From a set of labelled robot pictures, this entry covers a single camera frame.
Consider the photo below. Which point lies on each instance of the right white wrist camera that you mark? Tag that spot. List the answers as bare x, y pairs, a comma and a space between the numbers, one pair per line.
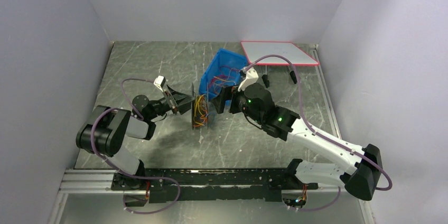
250, 76

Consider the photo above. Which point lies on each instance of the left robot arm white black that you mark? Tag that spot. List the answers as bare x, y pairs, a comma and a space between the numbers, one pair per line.
104, 131

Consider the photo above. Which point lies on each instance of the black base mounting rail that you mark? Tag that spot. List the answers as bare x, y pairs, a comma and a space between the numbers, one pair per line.
212, 184

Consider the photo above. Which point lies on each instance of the black board foot right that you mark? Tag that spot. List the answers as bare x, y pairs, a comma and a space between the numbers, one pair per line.
293, 77

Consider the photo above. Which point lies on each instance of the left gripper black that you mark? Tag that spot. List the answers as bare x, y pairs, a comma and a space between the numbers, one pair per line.
171, 101

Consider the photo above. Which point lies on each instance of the blue plastic bin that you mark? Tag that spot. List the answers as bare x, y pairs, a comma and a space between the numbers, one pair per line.
223, 70

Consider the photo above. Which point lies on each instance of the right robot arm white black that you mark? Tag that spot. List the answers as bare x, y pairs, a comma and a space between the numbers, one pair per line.
352, 166

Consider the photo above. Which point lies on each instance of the black board foot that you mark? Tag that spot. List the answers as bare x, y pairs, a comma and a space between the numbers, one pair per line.
293, 77
266, 80

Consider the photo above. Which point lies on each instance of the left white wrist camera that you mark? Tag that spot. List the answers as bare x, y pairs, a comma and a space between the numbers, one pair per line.
160, 82

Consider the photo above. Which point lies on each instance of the grey perforated cable spool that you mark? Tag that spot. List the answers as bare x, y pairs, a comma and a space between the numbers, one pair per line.
200, 110

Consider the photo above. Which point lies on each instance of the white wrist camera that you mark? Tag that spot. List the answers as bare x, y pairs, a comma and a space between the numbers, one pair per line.
160, 82
250, 76

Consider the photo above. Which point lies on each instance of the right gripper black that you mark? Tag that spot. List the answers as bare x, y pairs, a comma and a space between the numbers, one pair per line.
232, 98

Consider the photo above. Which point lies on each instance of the white board red rim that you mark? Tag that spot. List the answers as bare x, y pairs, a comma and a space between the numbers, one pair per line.
254, 50

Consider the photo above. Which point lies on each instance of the black board foot left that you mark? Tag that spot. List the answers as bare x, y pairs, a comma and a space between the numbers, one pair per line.
266, 80

